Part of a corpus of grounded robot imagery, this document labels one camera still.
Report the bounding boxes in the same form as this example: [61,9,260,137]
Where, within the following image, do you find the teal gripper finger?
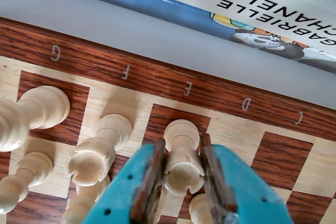
[83,137,167,224]
[199,132,294,224]

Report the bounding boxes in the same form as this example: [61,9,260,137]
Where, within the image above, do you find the white pawn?
[161,119,207,196]

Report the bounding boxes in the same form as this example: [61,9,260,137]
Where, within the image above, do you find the light wooden chess pawn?
[60,174,112,224]
[0,152,54,214]

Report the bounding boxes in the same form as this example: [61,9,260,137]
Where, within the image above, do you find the light wooden chess queen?
[188,193,214,224]

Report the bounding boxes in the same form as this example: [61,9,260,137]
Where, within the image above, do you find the light wooden chess rook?
[67,113,133,186]

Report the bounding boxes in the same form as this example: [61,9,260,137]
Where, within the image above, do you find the light wooden chess king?
[0,85,71,153]

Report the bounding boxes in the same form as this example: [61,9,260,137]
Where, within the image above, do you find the wooden chessboard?
[0,16,336,224]

